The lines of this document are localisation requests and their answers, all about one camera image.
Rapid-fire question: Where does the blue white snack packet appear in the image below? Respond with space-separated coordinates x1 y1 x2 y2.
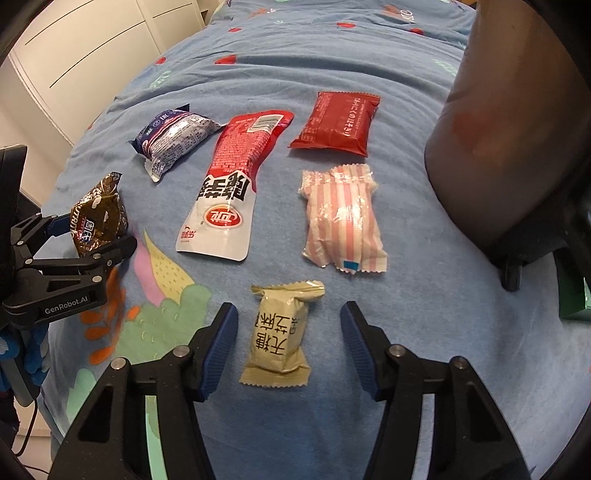
128 104 224 183

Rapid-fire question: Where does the white wardrobe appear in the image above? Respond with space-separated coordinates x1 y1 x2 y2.
0 0 219 204

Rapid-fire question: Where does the long red white snack pouch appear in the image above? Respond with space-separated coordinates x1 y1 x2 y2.
175 110 294 262

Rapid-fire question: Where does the beige candy snack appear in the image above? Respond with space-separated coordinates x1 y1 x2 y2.
239 280 325 389

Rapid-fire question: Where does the dark red snack packet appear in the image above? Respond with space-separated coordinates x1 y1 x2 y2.
289 91 381 158

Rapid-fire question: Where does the brown nutritious snack packet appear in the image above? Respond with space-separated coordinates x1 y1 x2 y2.
69 172 128 257

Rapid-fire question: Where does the green tray box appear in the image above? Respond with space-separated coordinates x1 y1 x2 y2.
553 248 591 323

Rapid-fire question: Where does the pink striped snack packet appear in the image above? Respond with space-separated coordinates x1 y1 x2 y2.
298 163 388 275

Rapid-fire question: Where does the blue gloved left hand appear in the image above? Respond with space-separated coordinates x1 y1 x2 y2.
1 324 50 406

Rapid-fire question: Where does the dark metallic mug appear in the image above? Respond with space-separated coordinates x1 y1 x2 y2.
425 1 590 291

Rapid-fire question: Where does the blue patterned bedsheet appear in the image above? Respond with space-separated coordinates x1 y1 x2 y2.
40 1 590 479

